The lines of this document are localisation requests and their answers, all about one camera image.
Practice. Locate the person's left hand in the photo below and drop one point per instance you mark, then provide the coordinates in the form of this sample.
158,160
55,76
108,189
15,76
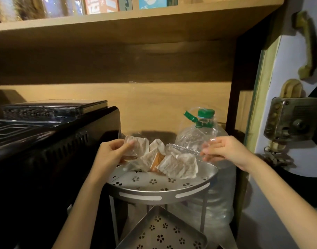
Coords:
106,158

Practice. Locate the person's right hand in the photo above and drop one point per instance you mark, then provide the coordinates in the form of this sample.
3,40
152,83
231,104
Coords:
233,151

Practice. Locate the person's left thumb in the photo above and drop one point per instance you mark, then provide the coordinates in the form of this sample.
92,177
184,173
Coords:
122,145

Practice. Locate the person's right thumb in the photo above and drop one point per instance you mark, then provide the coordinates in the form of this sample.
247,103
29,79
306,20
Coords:
211,150

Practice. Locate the clear plastic bag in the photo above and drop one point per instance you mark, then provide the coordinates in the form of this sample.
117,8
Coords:
171,150

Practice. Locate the person's right forearm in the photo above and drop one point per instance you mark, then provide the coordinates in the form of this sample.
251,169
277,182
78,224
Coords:
283,194

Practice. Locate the person's left forearm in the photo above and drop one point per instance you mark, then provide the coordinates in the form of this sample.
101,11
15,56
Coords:
80,212

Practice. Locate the white paper sachet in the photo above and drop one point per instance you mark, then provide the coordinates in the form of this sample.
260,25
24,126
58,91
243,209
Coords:
149,160
158,145
137,147
179,166

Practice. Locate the orange sachet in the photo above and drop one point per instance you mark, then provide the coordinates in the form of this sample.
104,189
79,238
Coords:
157,163

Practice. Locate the large clear green-capped water bottle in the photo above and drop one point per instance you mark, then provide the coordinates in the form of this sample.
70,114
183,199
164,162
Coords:
220,194

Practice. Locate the silver perforated metal corner rack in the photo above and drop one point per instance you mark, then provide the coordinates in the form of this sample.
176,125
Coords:
158,189

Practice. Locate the metal door latch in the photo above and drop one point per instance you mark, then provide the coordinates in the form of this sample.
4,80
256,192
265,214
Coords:
277,156

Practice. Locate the black countertop oven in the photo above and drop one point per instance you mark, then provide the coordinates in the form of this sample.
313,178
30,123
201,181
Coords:
44,173

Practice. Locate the wooden shelf unit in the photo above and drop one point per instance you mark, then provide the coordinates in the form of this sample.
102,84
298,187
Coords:
137,62

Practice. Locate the brass rim door lock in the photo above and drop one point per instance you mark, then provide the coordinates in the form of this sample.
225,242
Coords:
290,119

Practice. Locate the brass lock knob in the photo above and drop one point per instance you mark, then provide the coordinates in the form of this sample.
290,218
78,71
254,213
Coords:
290,88

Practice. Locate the white door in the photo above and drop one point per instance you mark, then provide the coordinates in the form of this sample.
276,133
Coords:
288,62

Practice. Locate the red cardboard box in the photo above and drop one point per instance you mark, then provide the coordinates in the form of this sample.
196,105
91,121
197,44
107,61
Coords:
101,5

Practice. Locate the light blue cardboard box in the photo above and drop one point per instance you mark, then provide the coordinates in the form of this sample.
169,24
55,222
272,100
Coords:
153,2

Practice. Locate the green cardboard box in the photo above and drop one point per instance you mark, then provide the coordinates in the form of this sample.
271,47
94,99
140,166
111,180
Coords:
172,0

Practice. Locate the row of glass jars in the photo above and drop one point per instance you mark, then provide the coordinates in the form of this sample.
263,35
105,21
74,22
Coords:
36,7

